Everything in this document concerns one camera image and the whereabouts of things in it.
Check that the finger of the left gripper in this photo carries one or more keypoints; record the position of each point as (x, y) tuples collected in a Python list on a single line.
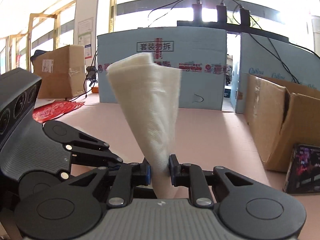
[(83, 147), (44, 189)]

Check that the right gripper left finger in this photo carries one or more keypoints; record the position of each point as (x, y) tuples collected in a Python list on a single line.
[(74, 207)]

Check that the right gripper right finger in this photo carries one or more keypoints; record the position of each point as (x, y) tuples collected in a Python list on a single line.
[(245, 207)]

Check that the white fabric shopping bag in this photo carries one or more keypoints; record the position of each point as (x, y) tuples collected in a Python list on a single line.
[(148, 95)]

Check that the red paper sheet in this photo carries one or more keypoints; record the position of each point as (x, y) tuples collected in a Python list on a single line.
[(55, 110)]

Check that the orange small object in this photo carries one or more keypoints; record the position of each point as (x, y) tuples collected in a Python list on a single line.
[(95, 90)]

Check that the black smartphone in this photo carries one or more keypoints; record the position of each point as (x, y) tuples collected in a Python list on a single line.
[(303, 173)]

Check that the far taped cardboard box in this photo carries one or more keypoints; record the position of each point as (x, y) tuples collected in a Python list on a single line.
[(62, 72)]

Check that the open brown cardboard box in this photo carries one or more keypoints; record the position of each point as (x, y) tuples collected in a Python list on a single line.
[(280, 114)]

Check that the light blue foam board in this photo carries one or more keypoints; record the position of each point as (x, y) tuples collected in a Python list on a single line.
[(200, 53)]

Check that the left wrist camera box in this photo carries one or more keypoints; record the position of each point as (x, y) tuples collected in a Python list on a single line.
[(19, 91)]

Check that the black camera left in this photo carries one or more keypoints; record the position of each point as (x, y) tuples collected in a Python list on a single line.
[(197, 12)]

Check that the black camera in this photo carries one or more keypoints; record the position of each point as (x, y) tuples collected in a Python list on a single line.
[(245, 17), (197, 12), (221, 14)]

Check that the black camera mounting bar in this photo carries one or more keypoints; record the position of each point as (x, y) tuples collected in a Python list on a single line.
[(234, 28)]

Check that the black camera right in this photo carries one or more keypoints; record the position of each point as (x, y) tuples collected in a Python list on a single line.
[(245, 17)]

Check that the black camera middle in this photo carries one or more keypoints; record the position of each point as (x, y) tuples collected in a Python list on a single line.
[(221, 14)]

